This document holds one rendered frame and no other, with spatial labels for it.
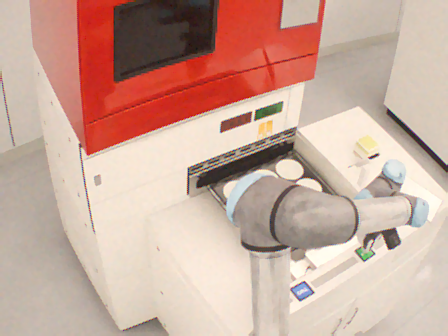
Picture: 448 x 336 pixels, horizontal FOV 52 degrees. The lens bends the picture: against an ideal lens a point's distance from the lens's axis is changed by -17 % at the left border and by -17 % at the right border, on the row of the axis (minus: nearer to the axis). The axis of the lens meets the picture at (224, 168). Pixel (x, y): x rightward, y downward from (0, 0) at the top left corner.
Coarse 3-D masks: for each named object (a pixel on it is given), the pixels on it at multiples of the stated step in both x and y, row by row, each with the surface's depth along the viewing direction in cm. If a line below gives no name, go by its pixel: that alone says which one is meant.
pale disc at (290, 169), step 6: (282, 162) 194; (288, 162) 194; (294, 162) 195; (276, 168) 192; (282, 168) 192; (288, 168) 192; (294, 168) 192; (300, 168) 193; (282, 174) 190; (288, 174) 190; (294, 174) 190; (300, 174) 191
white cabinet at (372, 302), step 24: (432, 240) 192; (168, 264) 180; (408, 264) 190; (168, 288) 193; (192, 288) 167; (360, 288) 167; (384, 288) 190; (168, 312) 209; (192, 312) 178; (336, 312) 169; (360, 312) 192; (384, 312) 226
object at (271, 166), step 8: (272, 160) 194; (280, 160) 195; (296, 160) 195; (256, 168) 191; (264, 168) 191; (272, 168) 192; (304, 168) 193; (240, 176) 188; (280, 176) 189; (304, 176) 190; (312, 176) 190; (216, 184) 184; (224, 184) 185; (320, 184) 188; (216, 192) 182; (328, 192) 185; (224, 200) 180
